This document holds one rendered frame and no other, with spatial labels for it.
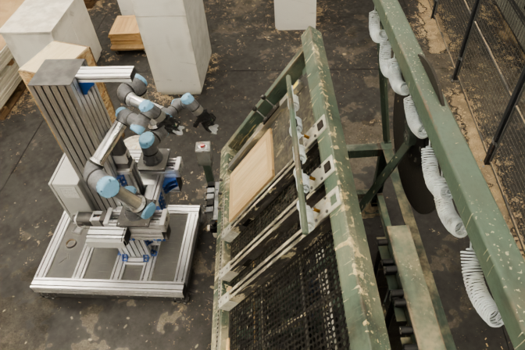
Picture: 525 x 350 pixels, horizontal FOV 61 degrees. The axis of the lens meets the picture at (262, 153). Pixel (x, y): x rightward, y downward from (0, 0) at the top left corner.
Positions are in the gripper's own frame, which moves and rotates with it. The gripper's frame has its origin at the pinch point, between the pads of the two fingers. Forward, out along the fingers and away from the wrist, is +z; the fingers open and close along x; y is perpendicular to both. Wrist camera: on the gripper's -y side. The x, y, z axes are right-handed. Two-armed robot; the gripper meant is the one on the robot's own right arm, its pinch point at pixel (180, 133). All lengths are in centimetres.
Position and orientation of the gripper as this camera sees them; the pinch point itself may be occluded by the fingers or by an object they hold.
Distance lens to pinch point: 283.9
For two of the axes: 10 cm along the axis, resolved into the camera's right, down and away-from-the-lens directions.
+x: 2.0, -9.1, 3.7
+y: 8.5, -0.3, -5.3
